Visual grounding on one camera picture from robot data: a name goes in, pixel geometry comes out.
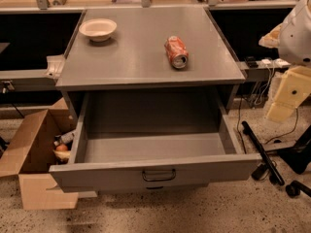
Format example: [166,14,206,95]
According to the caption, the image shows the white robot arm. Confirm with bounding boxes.
[259,0,311,122]

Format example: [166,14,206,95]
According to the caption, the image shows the grey metal cabinet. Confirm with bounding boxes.
[56,7,245,126]

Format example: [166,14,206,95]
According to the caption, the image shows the white power strip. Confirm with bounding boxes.
[261,58,291,68]

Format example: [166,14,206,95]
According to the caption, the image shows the white bowl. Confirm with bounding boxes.
[79,18,117,42]

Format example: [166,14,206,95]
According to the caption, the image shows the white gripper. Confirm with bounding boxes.
[266,66,311,122]

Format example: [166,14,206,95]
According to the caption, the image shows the open cardboard box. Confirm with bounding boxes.
[0,99,78,210]

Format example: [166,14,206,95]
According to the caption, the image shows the orange fruit in box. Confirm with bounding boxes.
[55,144,68,151]

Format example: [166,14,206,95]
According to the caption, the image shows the white bottle in box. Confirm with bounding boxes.
[53,130,75,147]

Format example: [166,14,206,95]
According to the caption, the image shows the black pole on floor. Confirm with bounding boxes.
[242,121,285,185]

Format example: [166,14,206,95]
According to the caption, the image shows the open grey top drawer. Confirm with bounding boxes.
[50,90,259,192]

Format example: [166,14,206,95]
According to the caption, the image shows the yellow item in box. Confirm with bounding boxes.
[54,150,70,162]

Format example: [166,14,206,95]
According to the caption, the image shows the orange soda can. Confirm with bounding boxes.
[164,36,189,69]

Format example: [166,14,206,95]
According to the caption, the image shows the black drawer handle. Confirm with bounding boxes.
[142,169,176,183]

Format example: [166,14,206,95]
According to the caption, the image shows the black device on shelf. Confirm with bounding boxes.
[245,56,259,68]

